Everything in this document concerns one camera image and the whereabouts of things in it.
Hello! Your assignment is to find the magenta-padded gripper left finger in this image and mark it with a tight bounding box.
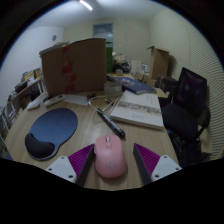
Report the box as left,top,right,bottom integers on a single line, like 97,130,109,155
44,143,96,188

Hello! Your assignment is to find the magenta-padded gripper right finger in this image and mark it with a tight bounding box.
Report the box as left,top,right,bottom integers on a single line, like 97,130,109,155
132,143,183,186

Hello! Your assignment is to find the pink computer mouse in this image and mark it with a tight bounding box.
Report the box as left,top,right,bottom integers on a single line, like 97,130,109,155
93,134,128,179

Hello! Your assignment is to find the blue mouse pad with wrist rest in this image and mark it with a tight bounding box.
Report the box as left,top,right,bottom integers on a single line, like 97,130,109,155
24,107,79,161

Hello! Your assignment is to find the black office chair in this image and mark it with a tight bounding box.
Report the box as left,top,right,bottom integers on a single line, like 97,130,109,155
161,67,212,168

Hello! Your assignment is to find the white thick book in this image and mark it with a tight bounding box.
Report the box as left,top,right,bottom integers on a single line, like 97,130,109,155
109,89,165,130

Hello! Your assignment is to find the black marker pen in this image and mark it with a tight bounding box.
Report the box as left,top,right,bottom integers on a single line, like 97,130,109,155
96,108,127,139

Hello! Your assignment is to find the white remote control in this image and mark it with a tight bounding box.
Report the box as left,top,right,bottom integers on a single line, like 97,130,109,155
44,94,67,108

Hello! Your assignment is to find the small white flat box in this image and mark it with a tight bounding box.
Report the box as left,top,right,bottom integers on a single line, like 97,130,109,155
26,99,43,111

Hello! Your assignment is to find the white paper sheet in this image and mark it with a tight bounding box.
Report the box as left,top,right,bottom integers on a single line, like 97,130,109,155
63,93,90,106

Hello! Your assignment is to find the blue book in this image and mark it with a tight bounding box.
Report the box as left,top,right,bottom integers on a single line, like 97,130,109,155
107,74,157,96

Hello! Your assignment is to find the cluttered shelf unit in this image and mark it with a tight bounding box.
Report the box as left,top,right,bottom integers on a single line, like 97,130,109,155
0,68,44,141

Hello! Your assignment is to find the clear round plastic container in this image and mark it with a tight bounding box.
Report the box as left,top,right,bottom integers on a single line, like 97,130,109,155
103,80,123,96

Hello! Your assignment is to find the large brown cardboard box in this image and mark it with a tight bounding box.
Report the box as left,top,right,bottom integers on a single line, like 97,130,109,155
38,37,108,98

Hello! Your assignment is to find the open brown cardboard box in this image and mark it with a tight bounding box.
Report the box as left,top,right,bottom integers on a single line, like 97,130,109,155
146,45,170,81

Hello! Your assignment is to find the ceiling light tube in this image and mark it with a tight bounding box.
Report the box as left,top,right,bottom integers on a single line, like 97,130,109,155
78,0,94,11

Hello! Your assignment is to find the white cable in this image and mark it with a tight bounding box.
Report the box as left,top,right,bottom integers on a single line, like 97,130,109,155
88,94,121,116

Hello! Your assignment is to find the window with blue frame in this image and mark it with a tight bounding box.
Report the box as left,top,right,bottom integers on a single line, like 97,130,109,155
92,22,114,44

